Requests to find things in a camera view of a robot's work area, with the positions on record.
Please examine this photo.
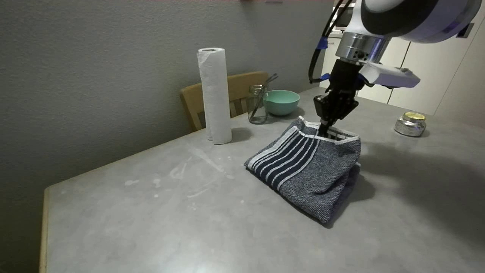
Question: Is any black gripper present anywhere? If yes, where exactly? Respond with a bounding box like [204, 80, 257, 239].
[312, 59, 365, 138]

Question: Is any blue striped cloth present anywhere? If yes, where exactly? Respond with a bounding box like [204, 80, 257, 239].
[243, 115, 363, 227]

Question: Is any green bowl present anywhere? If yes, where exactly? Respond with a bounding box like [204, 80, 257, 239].
[261, 87, 301, 118]

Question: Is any clear glass jar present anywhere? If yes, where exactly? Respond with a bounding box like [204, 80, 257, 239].
[246, 72, 280, 125]

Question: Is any microwave oven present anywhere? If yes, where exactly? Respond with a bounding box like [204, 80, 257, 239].
[331, 3, 355, 30]

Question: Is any white cabinet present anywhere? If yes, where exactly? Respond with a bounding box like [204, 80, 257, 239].
[319, 28, 485, 125]

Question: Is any white paper towel roll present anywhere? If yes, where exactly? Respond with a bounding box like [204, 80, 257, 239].
[195, 45, 233, 147]

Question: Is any black cable with blue tape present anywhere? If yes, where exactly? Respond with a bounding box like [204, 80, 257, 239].
[307, 0, 354, 84]

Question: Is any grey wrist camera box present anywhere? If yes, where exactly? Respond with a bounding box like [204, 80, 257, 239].
[357, 60, 421, 90]

